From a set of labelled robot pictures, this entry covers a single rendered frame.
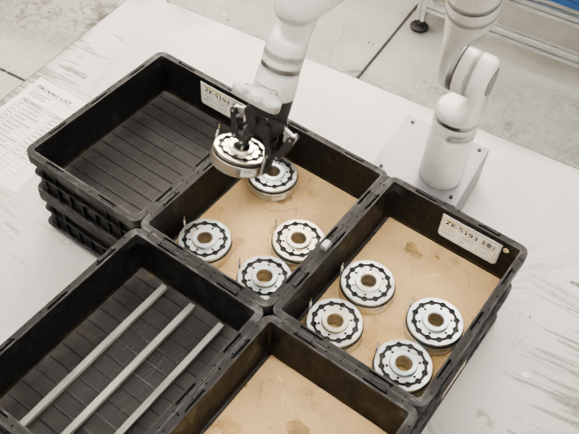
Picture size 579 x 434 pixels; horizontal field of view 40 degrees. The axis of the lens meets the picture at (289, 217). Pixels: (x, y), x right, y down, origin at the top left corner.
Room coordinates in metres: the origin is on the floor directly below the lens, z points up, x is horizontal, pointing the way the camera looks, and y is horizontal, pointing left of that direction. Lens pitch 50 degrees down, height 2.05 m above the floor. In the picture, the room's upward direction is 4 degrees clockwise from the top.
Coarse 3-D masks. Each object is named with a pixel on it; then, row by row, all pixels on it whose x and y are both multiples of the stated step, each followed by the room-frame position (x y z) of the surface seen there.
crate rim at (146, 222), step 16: (304, 128) 1.16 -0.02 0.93; (352, 160) 1.09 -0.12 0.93; (192, 176) 1.01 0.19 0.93; (384, 176) 1.05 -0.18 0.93; (176, 192) 0.96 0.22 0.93; (368, 192) 1.01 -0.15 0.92; (160, 208) 0.92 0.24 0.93; (352, 208) 0.96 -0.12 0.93; (144, 224) 0.88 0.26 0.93; (336, 224) 0.92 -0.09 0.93; (160, 240) 0.85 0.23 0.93; (192, 256) 0.82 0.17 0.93; (240, 288) 0.76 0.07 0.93; (288, 288) 0.77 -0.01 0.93; (272, 304) 0.73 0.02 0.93
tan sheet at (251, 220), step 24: (240, 192) 1.06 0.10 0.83; (312, 192) 1.08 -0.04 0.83; (336, 192) 1.08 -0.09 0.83; (216, 216) 0.99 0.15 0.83; (240, 216) 1.00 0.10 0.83; (264, 216) 1.00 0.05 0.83; (288, 216) 1.01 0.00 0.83; (312, 216) 1.01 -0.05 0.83; (336, 216) 1.02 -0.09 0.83; (240, 240) 0.94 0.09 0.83; (264, 240) 0.94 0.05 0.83; (240, 264) 0.88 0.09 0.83
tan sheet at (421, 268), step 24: (384, 240) 0.97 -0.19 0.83; (408, 240) 0.97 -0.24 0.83; (384, 264) 0.91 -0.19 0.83; (408, 264) 0.91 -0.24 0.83; (432, 264) 0.91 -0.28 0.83; (456, 264) 0.92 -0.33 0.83; (336, 288) 0.84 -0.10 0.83; (408, 288) 0.85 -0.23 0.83; (432, 288) 0.86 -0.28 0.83; (456, 288) 0.86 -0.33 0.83; (480, 288) 0.87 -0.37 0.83; (384, 312) 0.80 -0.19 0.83; (384, 336) 0.75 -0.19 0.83; (360, 360) 0.69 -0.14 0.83; (432, 360) 0.70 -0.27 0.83
